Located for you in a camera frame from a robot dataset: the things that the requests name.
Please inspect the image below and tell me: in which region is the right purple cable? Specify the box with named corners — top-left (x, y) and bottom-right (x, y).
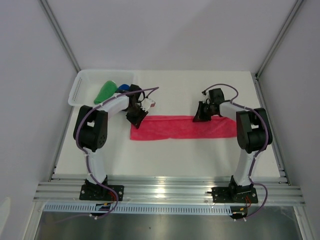
top-left (201, 83), bottom-right (271, 222)

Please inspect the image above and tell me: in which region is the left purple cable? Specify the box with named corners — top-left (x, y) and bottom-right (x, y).
top-left (75, 86), bottom-right (160, 222)

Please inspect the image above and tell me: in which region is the blue towel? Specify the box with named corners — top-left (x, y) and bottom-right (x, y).
top-left (116, 84), bottom-right (130, 93)

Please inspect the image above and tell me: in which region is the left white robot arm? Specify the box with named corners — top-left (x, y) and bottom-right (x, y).
top-left (73, 84), bottom-right (156, 200)

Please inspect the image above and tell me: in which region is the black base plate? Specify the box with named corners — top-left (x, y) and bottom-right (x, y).
top-left (206, 186), bottom-right (258, 204)
top-left (79, 184), bottom-right (125, 202)

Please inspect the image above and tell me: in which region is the pink towel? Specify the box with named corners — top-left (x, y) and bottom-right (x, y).
top-left (130, 115), bottom-right (237, 141)

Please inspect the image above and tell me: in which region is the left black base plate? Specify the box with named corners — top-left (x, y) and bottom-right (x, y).
top-left (79, 184), bottom-right (125, 202)

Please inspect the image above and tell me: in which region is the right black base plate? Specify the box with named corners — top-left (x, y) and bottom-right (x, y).
top-left (206, 186), bottom-right (258, 204)

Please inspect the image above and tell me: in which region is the aluminium front rail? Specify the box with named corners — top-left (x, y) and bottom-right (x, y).
top-left (33, 174), bottom-right (306, 207)

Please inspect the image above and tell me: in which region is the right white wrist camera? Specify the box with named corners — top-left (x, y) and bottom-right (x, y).
top-left (201, 90), bottom-right (211, 104)

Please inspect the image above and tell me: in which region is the left aluminium corner post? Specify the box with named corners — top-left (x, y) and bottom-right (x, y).
top-left (38, 0), bottom-right (81, 73)

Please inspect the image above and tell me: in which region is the white plastic basket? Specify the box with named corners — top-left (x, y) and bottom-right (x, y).
top-left (68, 69), bottom-right (137, 107)

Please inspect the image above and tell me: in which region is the green towel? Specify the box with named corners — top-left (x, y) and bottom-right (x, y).
top-left (93, 80), bottom-right (118, 105)

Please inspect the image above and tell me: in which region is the purple cable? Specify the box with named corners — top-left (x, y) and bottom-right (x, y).
top-left (201, 83), bottom-right (271, 222)
top-left (75, 86), bottom-right (160, 222)

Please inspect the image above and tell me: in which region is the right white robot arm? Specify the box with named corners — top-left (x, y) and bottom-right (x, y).
top-left (192, 86), bottom-right (273, 202)

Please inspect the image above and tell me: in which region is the white slotted cable duct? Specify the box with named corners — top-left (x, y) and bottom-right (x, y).
top-left (43, 202), bottom-right (237, 216)

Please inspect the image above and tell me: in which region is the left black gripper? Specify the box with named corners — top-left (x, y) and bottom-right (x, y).
top-left (125, 103), bottom-right (148, 129)

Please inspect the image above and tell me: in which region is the aluminium corner post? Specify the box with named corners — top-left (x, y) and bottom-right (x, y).
top-left (255, 0), bottom-right (307, 80)
top-left (38, 0), bottom-right (81, 73)

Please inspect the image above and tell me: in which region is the right aluminium corner post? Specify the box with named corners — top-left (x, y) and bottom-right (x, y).
top-left (255, 0), bottom-right (307, 80)

